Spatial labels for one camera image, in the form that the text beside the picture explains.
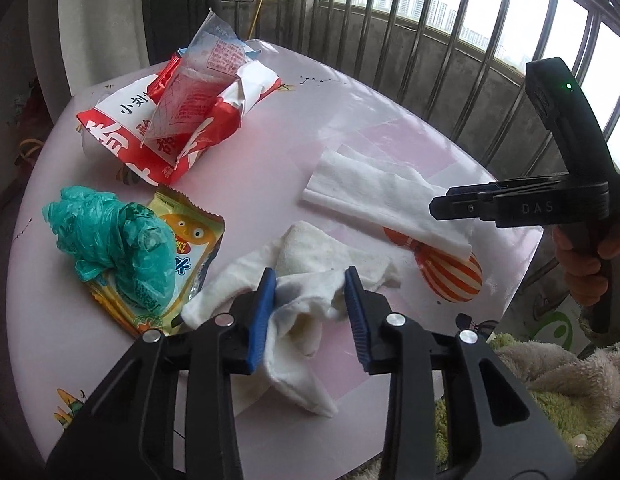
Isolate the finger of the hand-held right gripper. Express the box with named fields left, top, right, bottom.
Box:
left=430, top=194, right=497, bottom=223
left=447, top=183, right=506, bottom=197

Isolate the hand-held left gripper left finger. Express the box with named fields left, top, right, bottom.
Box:
left=46, top=267, right=278, bottom=480

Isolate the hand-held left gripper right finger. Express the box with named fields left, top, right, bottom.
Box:
left=344, top=266, right=576, bottom=480

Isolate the white tissue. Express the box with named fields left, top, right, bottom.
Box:
left=302, top=144, right=475, bottom=257
left=181, top=221, right=401, bottom=417

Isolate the large red white snack bag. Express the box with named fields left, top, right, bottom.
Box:
left=76, top=52, right=281, bottom=187

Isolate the clear red printed wrapper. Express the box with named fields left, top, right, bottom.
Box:
left=140, top=9, right=248, bottom=163

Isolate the person's right hand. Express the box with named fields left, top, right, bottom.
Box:
left=552, top=226, right=620, bottom=309

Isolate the yellow snack packet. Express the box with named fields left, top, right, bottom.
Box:
left=87, top=185, right=227, bottom=338

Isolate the white bag with green logo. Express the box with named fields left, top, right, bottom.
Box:
left=500, top=290, right=587, bottom=356

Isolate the crumpled green plastic bag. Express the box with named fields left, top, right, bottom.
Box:
left=42, top=186, right=177, bottom=307

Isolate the pink printed tablecloth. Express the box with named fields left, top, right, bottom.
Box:
left=4, top=37, right=545, bottom=480

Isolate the metal balcony railing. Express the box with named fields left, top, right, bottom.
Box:
left=230, top=0, right=620, bottom=181

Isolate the yellow pole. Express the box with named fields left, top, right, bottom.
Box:
left=247, top=0, right=275, bottom=41

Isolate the dark metal cabinet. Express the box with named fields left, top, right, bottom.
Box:
left=140, top=0, right=227, bottom=68

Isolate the red bag with yellow handles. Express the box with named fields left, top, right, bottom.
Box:
left=8, top=76, right=51, bottom=162

